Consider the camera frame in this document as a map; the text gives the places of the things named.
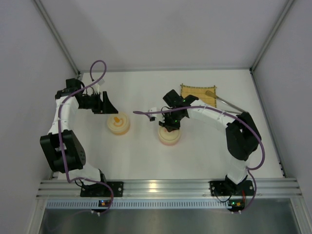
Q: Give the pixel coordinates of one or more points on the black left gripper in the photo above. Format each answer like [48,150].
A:
[100,103]

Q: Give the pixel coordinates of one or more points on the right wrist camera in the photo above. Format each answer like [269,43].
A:
[155,115]

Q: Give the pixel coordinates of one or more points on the aluminium front rail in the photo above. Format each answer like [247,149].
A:
[166,189]

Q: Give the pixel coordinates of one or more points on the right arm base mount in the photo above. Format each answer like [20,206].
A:
[228,188]

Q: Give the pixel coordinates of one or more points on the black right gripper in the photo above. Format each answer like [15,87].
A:
[169,123]

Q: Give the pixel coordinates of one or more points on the right frame post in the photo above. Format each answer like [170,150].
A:
[272,33]

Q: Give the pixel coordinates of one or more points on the metal serving tongs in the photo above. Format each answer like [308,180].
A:
[213,95]

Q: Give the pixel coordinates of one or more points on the bamboo mat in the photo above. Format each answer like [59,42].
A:
[200,93]

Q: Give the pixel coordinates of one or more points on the orange lunch box bowl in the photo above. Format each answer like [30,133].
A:
[120,128]

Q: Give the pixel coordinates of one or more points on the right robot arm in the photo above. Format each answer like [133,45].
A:
[241,134]

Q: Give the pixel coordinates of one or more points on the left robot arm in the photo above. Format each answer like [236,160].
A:
[61,147]

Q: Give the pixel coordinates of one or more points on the cream lid pink handle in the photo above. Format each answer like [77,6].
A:
[162,131]

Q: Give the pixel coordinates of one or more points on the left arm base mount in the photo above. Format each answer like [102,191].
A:
[99,190]

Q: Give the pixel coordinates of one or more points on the slotted cable duct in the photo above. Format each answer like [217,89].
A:
[123,204]

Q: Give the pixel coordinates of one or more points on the left frame post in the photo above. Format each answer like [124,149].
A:
[56,35]

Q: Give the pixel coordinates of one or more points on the pink lunch box bowl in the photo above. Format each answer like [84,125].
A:
[169,141]

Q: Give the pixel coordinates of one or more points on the frame post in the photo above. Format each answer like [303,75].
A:
[272,33]
[56,35]

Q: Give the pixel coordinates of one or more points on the cream lid orange handle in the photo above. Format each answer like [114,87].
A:
[120,117]

